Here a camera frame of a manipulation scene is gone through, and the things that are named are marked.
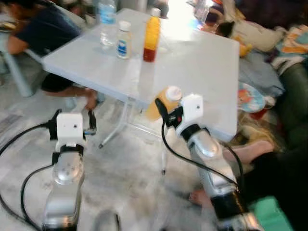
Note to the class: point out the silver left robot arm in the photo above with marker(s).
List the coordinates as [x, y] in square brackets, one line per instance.
[65, 178]

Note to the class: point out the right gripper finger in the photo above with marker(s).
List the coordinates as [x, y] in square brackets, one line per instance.
[162, 109]

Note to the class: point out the dark green cushion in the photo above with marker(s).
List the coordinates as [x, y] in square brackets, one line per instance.
[294, 106]

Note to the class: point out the colourful patterned cloth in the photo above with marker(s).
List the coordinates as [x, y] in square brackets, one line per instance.
[296, 41]

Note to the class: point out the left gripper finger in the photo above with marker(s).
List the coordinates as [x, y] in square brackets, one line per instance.
[92, 120]
[55, 116]

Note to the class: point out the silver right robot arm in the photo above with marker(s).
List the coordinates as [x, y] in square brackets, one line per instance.
[207, 149]

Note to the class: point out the barefoot person black trousers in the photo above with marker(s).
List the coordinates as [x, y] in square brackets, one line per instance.
[279, 178]

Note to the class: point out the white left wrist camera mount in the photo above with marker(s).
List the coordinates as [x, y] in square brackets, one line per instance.
[70, 127]

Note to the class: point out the blue cartoon print plate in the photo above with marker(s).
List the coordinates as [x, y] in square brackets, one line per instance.
[250, 96]

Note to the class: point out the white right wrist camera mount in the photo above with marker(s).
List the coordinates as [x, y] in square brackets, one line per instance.
[191, 111]

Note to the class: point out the white folding table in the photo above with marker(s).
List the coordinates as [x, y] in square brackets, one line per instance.
[192, 67]

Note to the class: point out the tall orange juice bottle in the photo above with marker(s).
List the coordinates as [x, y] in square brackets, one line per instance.
[151, 33]

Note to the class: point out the clear water bottle blue label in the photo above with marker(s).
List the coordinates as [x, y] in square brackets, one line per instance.
[107, 19]

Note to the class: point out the grey blue cloth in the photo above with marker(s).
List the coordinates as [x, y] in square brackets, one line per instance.
[260, 72]

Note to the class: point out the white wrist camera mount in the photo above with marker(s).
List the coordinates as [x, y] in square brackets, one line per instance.
[191, 111]
[70, 127]

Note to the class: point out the green plastic object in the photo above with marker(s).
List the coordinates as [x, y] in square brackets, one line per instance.
[269, 216]

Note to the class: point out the small clear bottle white cap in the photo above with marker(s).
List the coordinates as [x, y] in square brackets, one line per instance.
[124, 45]

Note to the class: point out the orange drink bottle white cap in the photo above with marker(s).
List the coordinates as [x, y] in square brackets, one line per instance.
[171, 94]

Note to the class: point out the seated person dark shirt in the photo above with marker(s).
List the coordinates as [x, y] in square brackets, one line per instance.
[43, 29]

